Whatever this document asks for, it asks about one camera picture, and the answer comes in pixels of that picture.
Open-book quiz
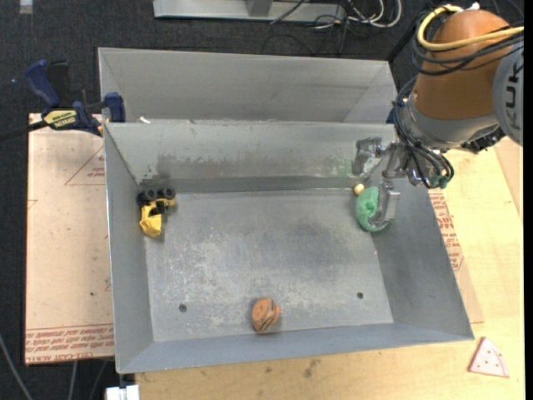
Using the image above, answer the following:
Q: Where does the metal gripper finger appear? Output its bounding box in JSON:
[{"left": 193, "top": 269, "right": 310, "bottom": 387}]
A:
[
  {"left": 372, "top": 180, "right": 401, "bottom": 229},
  {"left": 351, "top": 137, "right": 383, "bottom": 179}
]

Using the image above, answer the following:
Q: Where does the grey metal bin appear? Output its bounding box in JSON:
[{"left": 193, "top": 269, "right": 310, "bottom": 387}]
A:
[{"left": 97, "top": 47, "right": 476, "bottom": 375}]

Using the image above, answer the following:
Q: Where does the orange-brown toy walnut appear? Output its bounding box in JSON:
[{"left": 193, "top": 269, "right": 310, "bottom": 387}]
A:
[{"left": 250, "top": 297, "right": 282, "bottom": 334}]

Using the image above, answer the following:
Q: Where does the yellow and black toy vehicle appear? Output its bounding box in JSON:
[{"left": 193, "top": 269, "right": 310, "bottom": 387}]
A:
[{"left": 137, "top": 186, "right": 177, "bottom": 239}]

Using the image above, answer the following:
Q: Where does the brown cardboard board red print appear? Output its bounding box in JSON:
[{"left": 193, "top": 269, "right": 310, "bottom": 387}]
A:
[{"left": 24, "top": 112, "right": 485, "bottom": 366}]

